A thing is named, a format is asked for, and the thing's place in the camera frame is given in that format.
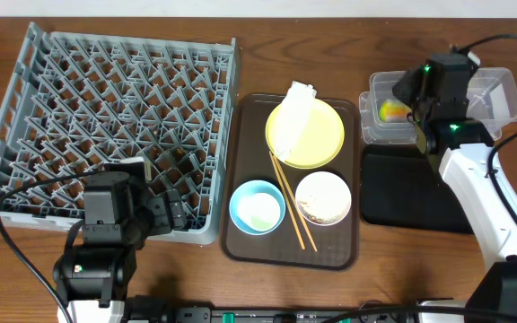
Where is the clear plastic bin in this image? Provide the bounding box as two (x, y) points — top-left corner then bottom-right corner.
(359, 67), (517, 144)

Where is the black waste tray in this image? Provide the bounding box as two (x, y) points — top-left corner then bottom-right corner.
(360, 144), (473, 234)

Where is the white napkin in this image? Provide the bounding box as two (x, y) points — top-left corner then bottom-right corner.
(274, 81), (317, 162)

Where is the left wooden chopstick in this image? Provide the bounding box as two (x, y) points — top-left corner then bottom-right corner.
(268, 151), (305, 250)

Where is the wooden chopstick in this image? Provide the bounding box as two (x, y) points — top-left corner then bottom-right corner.
(274, 155), (318, 252)
(268, 151), (305, 250)

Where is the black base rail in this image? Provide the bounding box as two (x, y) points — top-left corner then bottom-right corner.
(122, 303), (465, 323)

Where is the light blue bowl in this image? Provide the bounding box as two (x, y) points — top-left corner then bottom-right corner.
(229, 180), (286, 236)

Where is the yellow plate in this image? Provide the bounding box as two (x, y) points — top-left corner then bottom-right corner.
(265, 99), (346, 170)

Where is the brown serving tray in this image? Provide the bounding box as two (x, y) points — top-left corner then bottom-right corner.
(220, 94), (360, 271)

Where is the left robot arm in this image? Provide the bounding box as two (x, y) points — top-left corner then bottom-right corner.
(53, 171), (187, 322)

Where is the green snack wrapper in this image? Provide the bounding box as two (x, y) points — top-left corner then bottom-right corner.
(378, 100), (411, 123)

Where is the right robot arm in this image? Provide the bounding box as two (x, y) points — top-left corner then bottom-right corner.
(392, 52), (517, 322)

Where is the right wooden chopstick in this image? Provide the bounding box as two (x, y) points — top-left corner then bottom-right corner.
(274, 155), (318, 252)

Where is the grey plastic dish rack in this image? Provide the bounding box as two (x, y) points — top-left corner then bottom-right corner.
(0, 24), (240, 245)

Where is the white plastic cup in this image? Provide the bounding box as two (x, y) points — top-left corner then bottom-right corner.
(237, 193), (281, 232)

